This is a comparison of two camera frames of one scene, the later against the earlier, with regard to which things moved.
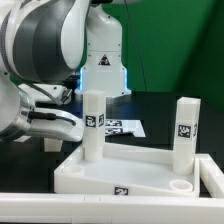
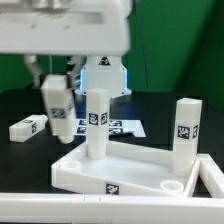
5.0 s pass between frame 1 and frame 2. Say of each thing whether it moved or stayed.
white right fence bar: stayed
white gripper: moved
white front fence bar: stayed
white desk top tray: stayed
